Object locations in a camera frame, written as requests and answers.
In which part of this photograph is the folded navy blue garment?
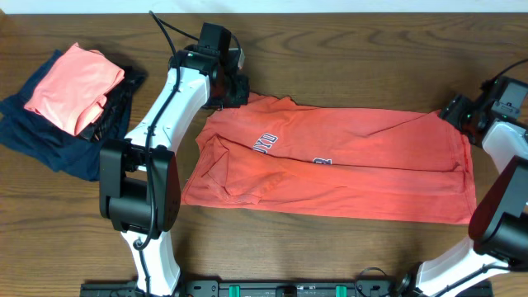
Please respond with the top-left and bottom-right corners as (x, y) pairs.
(1, 50), (131, 182)

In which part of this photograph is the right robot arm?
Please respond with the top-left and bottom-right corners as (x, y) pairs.
(390, 73), (527, 297)

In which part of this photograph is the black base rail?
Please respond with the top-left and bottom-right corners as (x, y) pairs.
(79, 280), (494, 297)

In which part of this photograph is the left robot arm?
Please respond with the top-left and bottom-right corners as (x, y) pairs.
(80, 23), (249, 296)

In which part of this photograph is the folded pink shirt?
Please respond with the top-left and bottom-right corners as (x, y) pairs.
(24, 43), (125, 136)

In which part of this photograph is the red printed t-shirt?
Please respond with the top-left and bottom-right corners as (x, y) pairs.
(182, 94), (477, 224)

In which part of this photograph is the folded black patterned garment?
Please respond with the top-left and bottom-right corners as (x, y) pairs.
(77, 66), (148, 143)

